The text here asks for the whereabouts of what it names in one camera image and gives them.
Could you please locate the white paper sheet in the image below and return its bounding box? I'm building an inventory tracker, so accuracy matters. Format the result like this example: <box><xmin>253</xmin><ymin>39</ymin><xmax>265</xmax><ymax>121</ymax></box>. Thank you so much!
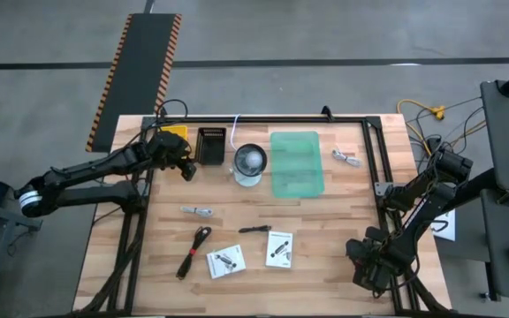
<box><xmin>429</xmin><ymin>208</ymin><xmax>457</xmax><ymax>242</ymax></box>

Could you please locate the black metal table frame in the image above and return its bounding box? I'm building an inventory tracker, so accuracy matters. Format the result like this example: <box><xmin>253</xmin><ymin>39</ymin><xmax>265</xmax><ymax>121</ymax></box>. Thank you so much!
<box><xmin>75</xmin><ymin>113</ymin><xmax>452</xmax><ymax>315</ymax></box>

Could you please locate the black side desk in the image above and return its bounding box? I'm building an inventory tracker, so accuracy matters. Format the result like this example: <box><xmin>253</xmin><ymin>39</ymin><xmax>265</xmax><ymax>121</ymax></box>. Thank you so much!
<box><xmin>479</xmin><ymin>188</ymin><xmax>509</xmax><ymax>304</ymax></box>

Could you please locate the white fan cable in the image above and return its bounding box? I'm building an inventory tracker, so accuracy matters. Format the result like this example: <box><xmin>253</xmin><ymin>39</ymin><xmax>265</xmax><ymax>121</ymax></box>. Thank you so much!
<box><xmin>229</xmin><ymin>113</ymin><xmax>241</xmax><ymax>151</ymax></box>

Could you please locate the clear round cup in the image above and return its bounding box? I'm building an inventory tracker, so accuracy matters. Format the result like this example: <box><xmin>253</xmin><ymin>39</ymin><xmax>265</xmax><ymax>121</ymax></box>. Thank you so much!
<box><xmin>232</xmin><ymin>142</ymin><xmax>268</xmax><ymax>188</ymax></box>

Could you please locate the black cable with red tie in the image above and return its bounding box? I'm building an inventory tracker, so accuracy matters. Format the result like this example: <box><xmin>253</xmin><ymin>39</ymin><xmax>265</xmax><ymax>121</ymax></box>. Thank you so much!
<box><xmin>175</xmin><ymin>225</ymin><xmax>213</xmax><ymax>281</ymax></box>

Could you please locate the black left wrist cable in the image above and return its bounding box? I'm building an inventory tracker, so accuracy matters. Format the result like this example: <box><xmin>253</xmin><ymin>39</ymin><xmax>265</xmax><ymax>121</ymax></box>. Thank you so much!
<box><xmin>141</xmin><ymin>98</ymin><xmax>190</xmax><ymax>138</ymax></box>

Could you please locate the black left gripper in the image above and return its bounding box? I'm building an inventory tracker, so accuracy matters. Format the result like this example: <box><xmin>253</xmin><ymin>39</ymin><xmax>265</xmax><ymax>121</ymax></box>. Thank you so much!
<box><xmin>147</xmin><ymin>131</ymin><xmax>197</xmax><ymax>182</ymax></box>

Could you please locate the green translucent plastic tray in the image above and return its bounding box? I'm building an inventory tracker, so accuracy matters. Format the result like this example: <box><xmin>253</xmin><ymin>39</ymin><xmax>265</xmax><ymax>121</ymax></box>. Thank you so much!
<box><xmin>270</xmin><ymin>130</ymin><xmax>326</xmax><ymax>199</ymax></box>

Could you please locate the yellow plastic bin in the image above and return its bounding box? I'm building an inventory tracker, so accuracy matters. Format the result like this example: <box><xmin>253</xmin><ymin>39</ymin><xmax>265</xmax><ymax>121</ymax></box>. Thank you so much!
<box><xmin>159</xmin><ymin>125</ymin><xmax>189</xmax><ymax>143</ymax></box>

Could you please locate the black mat with striped edges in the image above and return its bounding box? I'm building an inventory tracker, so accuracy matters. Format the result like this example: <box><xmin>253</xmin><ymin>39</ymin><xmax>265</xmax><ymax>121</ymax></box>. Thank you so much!
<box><xmin>85</xmin><ymin>12</ymin><xmax>183</xmax><ymax>154</ymax></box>

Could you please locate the black mesh bin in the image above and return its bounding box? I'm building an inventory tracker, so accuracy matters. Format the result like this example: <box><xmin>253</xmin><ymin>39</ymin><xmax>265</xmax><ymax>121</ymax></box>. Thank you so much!
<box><xmin>194</xmin><ymin>126</ymin><xmax>228</xmax><ymax>167</ymax></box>

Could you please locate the grey frame bracket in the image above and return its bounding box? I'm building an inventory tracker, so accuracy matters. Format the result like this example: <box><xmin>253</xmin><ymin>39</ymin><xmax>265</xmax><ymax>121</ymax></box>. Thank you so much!
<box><xmin>374</xmin><ymin>181</ymin><xmax>395</xmax><ymax>198</ymax></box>

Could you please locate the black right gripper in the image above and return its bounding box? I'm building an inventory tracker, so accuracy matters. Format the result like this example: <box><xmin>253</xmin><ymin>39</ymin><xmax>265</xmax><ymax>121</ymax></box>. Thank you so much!
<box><xmin>346</xmin><ymin>226</ymin><xmax>410</xmax><ymax>293</ymax></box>

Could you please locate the white instruction booklet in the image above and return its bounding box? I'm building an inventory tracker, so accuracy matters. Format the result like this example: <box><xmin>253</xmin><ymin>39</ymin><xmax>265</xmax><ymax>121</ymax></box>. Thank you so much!
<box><xmin>264</xmin><ymin>230</ymin><xmax>294</xmax><ymax>269</ymax></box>
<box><xmin>205</xmin><ymin>244</ymin><xmax>247</xmax><ymax>280</ymax></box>

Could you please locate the yellow floor cable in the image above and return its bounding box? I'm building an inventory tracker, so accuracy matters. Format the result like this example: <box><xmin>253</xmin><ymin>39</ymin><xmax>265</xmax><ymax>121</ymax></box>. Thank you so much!
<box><xmin>396</xmin><ymin>98</ymin><xmax>446</xmax><ymax>155</ymax></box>

